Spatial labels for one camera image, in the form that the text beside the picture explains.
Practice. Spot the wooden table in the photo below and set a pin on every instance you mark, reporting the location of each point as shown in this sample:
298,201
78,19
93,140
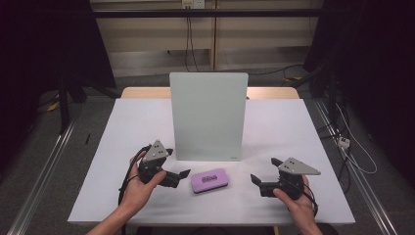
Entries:
270,93

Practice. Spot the black horizontal bar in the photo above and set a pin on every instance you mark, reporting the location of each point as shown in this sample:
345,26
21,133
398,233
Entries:
208,13

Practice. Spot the pale green glass whiteboard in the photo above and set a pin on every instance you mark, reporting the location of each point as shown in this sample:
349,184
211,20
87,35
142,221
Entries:
208,114

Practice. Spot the person's right hand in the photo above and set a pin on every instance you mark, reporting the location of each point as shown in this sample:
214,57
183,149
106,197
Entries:
301,209

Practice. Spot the black metal stand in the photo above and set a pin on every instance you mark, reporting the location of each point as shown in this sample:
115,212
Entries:
64,107

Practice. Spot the white table cover sheet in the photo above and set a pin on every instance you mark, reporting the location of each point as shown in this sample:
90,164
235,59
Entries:
277,130

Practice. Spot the aluminium floor rail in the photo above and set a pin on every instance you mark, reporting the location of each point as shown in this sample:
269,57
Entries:
362,182
39,182

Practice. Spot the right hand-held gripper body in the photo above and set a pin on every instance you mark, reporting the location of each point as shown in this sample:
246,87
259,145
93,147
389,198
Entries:
297,168

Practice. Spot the white wall socket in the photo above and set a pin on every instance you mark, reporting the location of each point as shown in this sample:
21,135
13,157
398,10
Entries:
193,3

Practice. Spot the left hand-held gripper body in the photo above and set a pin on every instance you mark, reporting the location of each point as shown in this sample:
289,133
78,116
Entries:
156,152

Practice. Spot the white power adapter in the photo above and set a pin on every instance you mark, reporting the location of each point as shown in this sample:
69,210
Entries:
343,142

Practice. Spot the black curtain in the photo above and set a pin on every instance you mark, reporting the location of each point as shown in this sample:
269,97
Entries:
42,49
372,65

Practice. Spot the person's left hand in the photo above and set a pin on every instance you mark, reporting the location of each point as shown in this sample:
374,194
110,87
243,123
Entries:
138,194

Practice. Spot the purple whiteboard eraser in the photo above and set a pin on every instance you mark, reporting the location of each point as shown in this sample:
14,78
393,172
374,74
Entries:
208,180

